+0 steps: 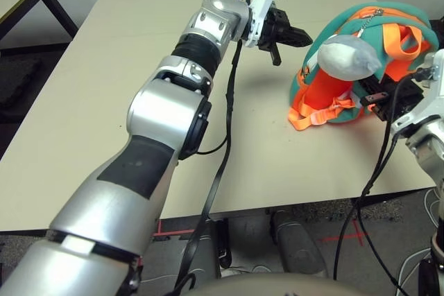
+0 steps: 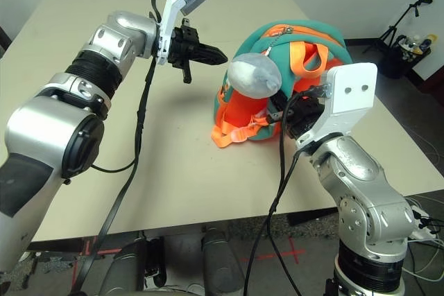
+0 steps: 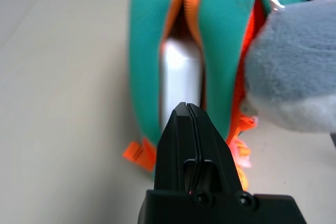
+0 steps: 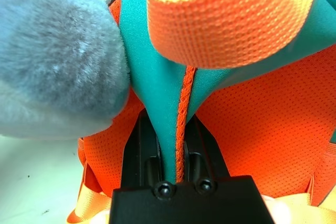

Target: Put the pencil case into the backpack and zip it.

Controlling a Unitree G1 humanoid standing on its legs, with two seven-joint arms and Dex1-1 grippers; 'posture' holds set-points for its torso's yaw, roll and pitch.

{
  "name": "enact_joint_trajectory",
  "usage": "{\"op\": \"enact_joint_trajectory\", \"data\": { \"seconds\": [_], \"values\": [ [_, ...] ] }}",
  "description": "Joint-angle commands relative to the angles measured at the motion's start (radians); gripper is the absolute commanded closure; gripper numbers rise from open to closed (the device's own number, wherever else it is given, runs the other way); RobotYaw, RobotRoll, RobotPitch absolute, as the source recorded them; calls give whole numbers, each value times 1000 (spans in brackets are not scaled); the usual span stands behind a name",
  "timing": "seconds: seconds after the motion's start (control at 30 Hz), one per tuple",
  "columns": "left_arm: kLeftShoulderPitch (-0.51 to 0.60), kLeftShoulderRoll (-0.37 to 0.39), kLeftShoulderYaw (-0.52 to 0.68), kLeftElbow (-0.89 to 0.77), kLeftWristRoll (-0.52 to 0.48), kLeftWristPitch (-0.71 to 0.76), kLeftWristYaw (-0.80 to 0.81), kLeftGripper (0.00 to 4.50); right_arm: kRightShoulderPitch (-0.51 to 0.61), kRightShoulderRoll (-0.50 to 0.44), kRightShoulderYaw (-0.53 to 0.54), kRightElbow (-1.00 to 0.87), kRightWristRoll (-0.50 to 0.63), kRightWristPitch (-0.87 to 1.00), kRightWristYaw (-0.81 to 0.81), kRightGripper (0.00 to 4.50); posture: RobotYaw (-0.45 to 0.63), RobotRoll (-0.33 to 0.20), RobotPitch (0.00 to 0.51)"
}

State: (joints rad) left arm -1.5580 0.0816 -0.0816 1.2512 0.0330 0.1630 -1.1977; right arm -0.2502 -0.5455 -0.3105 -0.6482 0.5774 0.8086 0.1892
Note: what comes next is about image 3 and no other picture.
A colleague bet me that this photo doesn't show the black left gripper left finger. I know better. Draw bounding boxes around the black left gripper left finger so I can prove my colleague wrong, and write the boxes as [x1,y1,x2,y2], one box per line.
[154,102,201,191]

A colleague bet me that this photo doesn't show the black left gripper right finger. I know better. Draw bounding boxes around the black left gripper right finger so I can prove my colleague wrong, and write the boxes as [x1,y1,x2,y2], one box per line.
[187,103,244,194]

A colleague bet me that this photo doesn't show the white box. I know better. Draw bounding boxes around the white box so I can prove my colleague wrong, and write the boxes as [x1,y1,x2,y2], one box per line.
[159,37,205,131]

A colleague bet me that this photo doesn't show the orange and teal backpack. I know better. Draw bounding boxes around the orange and teal backpack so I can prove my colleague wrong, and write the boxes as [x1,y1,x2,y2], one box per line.
[122,0,308,191]

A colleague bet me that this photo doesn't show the grey plush dolphin keychain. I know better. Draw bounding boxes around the grey plush dolphin keychain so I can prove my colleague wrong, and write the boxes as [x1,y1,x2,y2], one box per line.
[240,0,336,133]

